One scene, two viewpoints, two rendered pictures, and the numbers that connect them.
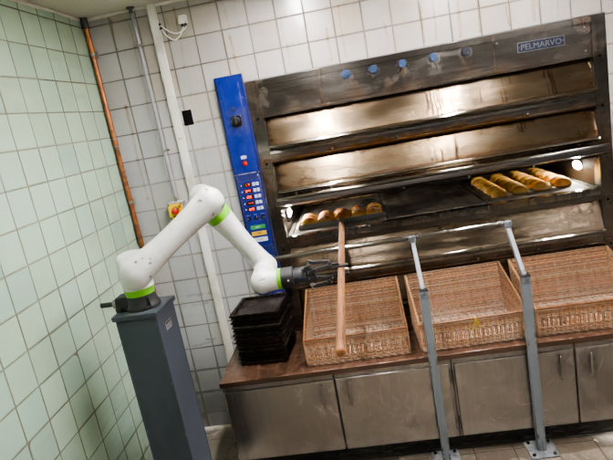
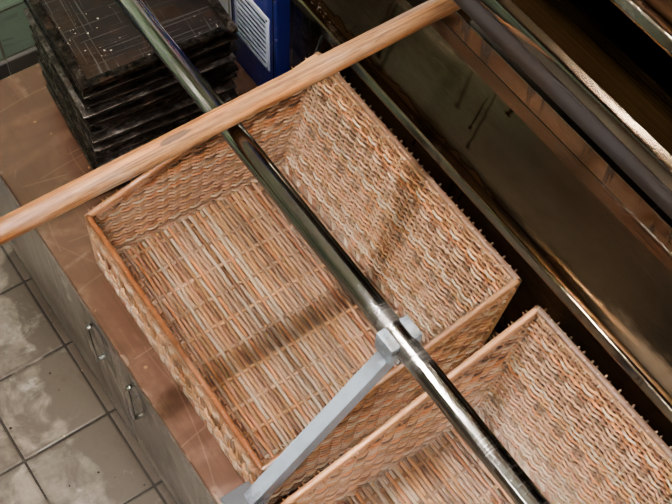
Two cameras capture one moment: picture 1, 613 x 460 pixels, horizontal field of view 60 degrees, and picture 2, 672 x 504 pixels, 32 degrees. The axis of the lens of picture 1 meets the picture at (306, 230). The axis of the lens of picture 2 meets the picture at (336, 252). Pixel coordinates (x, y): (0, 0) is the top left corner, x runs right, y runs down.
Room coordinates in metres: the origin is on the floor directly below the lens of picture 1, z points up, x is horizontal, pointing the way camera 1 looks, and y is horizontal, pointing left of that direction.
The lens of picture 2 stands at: (2.14, -0.93, 2.35)
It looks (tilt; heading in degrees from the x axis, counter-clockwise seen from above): 57 degrees down; 45
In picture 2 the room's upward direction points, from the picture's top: 4 degrees clockwise
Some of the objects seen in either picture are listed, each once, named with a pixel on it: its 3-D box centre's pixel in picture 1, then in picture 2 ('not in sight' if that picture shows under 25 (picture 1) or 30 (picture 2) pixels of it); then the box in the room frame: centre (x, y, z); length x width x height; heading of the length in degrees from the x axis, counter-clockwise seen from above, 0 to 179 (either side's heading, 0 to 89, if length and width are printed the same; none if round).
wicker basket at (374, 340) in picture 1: (354, 318); (292, 269); (2.80, -0.17, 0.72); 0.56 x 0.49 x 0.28; 83
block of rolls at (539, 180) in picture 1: (517, 181); not in sight; (3.37, -1.40, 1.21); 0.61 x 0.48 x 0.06; 173
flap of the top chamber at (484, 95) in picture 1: (424, 105); not in sight; (2.99, -0.77, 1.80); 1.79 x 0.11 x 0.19; 83
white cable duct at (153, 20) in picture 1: (196, 207); not in sight; (3.14, 0.62, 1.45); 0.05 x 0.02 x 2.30; 83
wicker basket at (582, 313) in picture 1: (574, 288); not in sight; (2.65, -1.35, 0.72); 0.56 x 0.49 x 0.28; 82
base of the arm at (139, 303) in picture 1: (129, 300); not in sight; (2.21, 0.80, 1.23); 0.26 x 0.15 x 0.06; 80
